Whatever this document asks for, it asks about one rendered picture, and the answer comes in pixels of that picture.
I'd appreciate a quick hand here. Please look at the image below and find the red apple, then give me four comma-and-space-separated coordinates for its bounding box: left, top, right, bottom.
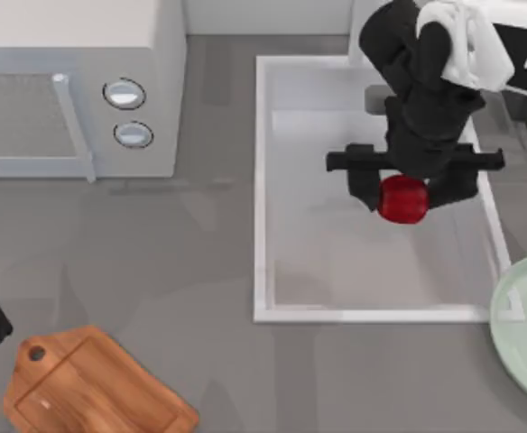
375, 174, 430, 225

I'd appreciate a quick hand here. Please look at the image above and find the white sink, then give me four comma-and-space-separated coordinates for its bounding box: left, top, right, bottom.
252, 54, 525, 324

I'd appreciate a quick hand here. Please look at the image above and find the pale microwave oven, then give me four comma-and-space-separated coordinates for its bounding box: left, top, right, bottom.
0, 0, 189, 183

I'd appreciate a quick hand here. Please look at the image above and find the round microwave knob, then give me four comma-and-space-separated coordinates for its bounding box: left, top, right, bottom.
112, 120, 155, 149
102, 77, 147, 111

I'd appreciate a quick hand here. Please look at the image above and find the wooden cutting board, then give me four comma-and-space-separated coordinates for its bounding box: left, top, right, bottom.
2, 324, 200, 433

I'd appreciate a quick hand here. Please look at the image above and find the microwave oven door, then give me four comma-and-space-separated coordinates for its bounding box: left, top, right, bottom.
0, 71, 97, 182

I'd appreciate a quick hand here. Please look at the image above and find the microwave door handle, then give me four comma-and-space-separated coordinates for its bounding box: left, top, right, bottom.
51, 73, 98, 184

